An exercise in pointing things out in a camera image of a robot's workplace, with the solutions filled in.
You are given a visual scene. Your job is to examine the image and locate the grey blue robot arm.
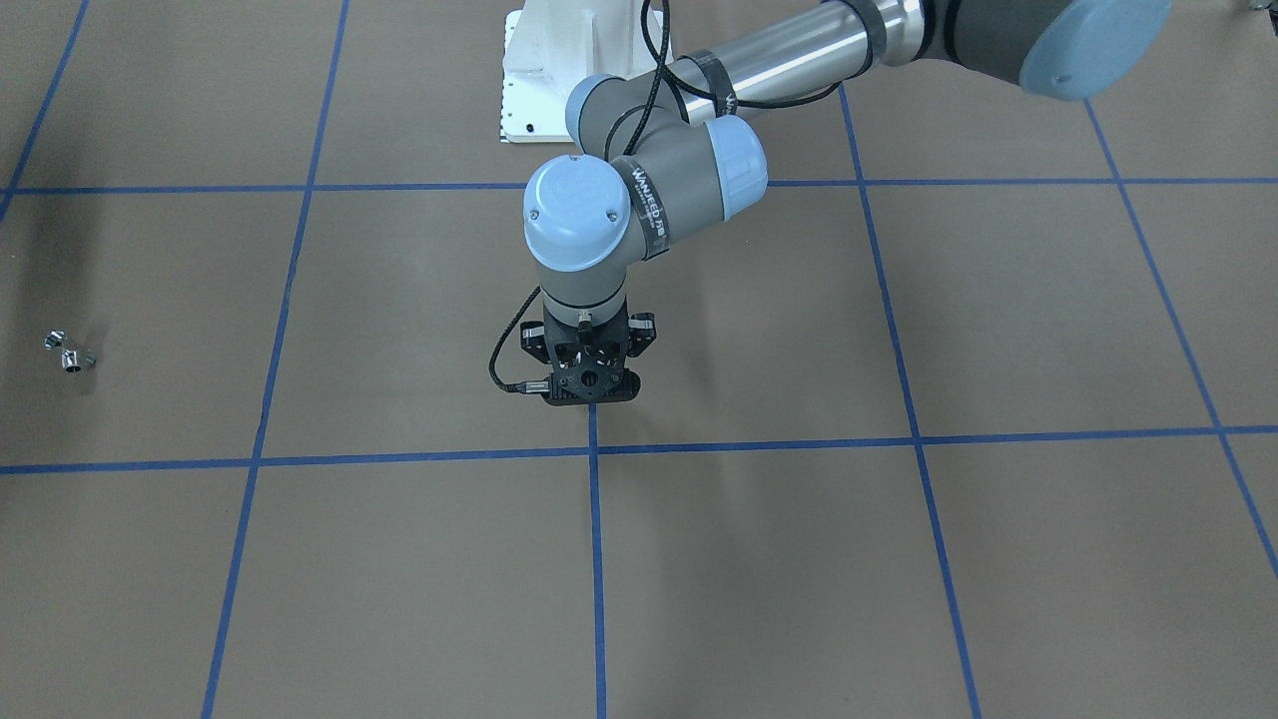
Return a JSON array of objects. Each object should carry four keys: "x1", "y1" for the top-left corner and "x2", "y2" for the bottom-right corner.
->
[{"x1": 507, "y1": 1, "x2": 1169, "y2": 395}]

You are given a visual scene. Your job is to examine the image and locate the chrome metal pipe fitting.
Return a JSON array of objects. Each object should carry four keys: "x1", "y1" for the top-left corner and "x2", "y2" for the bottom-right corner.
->
[{"x1": 43, "y1": 331, "x2": 98, "y2": 374}]

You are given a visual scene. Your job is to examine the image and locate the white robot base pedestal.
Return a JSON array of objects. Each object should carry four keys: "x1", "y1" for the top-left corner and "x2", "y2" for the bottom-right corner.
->
[{"x1": 498, "y1": 1, "x2": 651, "y2": 143}]

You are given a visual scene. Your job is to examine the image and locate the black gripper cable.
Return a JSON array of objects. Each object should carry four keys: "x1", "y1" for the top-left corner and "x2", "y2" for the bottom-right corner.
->
[{"x1": 488, "y1": 0, "x2": 850, "y2": 395}]

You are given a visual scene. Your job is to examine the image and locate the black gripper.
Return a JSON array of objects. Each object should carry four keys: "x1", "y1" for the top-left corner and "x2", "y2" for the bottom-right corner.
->
[{"x1": 523, "y1": 307, "x2": 657, "y2": 374}]

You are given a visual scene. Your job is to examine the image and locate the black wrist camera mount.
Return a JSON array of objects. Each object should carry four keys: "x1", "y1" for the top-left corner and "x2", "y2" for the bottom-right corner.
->
[{"x1": 543, "y1": 363, "x2": 642, "y2": 406}]

